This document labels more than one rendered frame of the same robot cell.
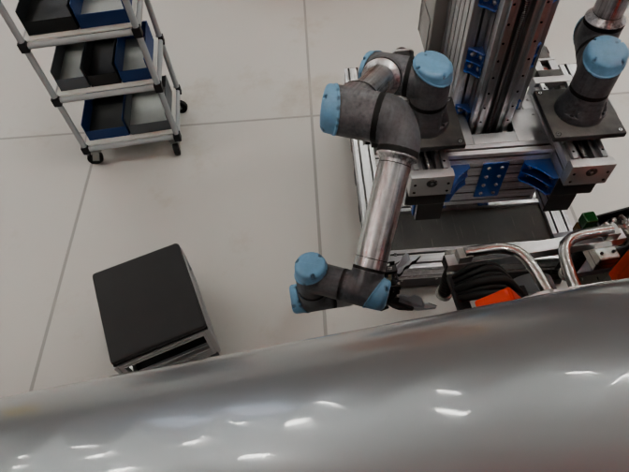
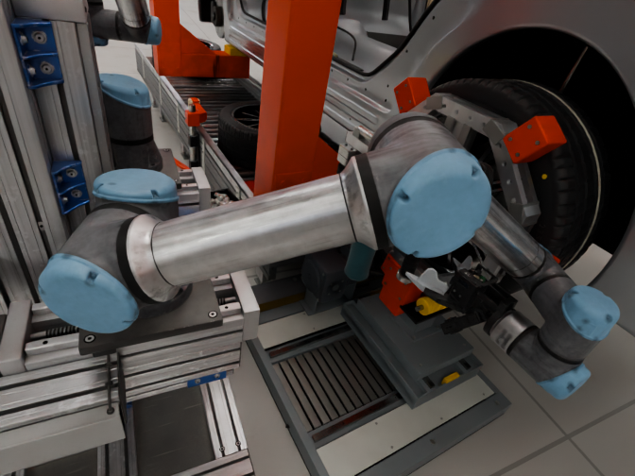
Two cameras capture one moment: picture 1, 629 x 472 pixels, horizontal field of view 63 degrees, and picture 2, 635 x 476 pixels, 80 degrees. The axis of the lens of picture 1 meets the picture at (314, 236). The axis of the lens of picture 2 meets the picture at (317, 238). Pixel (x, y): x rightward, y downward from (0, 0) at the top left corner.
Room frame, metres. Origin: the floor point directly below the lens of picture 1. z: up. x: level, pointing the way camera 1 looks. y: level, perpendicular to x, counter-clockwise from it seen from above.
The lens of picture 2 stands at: (1.22, 0.18, 1.35)
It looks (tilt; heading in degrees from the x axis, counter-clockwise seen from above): 35 degrees down; 238
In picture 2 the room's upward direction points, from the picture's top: 11 degrees clockwise
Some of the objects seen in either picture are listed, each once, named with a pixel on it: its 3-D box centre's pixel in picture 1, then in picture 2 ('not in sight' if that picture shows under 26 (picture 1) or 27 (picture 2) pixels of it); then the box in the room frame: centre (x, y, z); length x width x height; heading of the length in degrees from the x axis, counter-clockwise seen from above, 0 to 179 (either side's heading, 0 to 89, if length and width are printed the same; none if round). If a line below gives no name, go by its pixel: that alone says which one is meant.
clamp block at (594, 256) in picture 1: (597, 247); (354, 154); (0.61, -0.67, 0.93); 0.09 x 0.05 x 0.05; 4
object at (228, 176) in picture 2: not in sight; (199, 141); (0.73, -2.26, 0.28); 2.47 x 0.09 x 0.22; 94
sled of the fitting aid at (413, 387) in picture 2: not in sight; (407, 337); (0.23, -0.53, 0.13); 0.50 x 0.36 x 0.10; 94
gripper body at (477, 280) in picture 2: (375, 285); (479, 298); (0.61, -0.14, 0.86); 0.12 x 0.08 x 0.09; 94
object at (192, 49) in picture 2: not in sight; (214, 50); (0.48, -2.96, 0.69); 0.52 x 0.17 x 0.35; 4
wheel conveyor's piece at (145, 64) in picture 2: not in sight; (190, 77); (0.46, -4.02, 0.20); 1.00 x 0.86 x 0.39; 94
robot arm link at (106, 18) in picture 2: not in sight; (97, 23); (1.23, -1.17, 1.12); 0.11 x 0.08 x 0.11; 163
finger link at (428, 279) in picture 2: (405, 260); (427, 278); (0.67, -0.23, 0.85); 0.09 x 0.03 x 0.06; 130
